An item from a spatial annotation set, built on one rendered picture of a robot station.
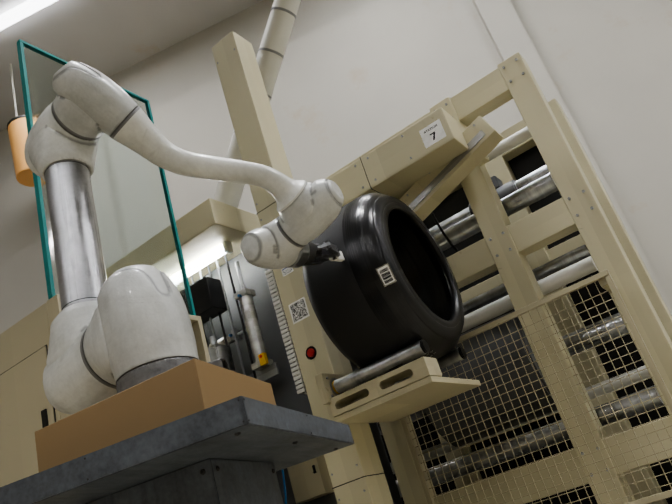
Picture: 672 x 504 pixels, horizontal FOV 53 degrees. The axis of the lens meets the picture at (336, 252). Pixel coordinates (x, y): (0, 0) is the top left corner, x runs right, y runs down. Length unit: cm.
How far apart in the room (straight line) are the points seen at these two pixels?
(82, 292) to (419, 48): 606
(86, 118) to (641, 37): 599
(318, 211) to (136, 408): 71
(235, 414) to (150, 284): 43
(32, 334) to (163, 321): 85
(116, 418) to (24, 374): 93
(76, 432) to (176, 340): 22
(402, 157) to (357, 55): 486
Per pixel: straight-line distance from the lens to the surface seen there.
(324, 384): 215
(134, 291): 128
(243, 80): 286
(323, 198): 162
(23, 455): 203
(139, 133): 166
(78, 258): 154
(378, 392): 206
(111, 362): 129
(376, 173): 263
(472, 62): 704
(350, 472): 224
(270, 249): 166
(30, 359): 204
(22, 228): 861
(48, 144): 172
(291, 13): 332
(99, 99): 165
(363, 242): 202
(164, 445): 98
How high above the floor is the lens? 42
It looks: 23 degrees up
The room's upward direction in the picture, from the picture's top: 18 degrees counter-clockwise
